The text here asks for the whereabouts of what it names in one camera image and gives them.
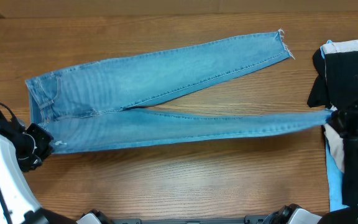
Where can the black garment in pile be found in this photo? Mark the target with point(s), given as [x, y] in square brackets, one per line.
[336, 86]

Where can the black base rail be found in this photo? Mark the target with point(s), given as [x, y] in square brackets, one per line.
[248, 219]

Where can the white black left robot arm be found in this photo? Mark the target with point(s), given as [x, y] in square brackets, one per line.
[17, 202]

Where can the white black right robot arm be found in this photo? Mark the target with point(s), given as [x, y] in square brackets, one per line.
[293, 213]

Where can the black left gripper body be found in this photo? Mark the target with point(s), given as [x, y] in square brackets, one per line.
[33, 147]

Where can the light blue denim jeans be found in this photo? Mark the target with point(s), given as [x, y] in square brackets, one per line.
[107, 104]

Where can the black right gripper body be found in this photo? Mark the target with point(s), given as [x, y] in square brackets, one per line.
[339, 117]

